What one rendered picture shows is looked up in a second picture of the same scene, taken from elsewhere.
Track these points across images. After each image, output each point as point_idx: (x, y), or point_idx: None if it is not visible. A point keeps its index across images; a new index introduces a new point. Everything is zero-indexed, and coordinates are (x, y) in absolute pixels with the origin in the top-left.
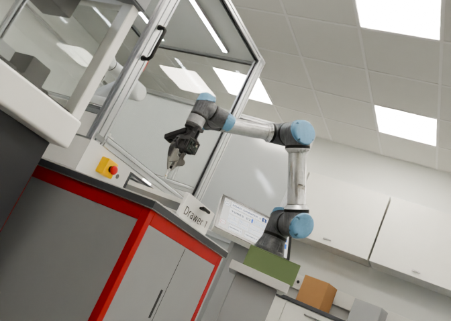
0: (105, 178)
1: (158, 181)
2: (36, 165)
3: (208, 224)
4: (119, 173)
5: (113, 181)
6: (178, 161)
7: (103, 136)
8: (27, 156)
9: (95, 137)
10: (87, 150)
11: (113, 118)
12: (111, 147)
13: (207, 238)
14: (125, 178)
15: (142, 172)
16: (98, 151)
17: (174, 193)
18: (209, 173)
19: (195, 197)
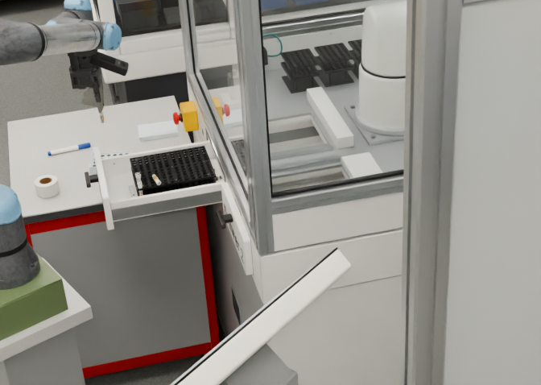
0: (200, 133)
1: (218, 151)
2: (127, 101)
3: (105, 213)
4: (202, 127)
5: (203, 138)
6: (93, 99)
7: (187, 74)
8: (125, 93)
9: (186, 75)
10: (188, 93)
11: (185, 48)
12: (192, 89)
13: (10, 182)
14: (205, 136)
15: (208, 130)
16: (191, 93)
17: (231, 182)
18: (247, 154)
19: (249, 206)
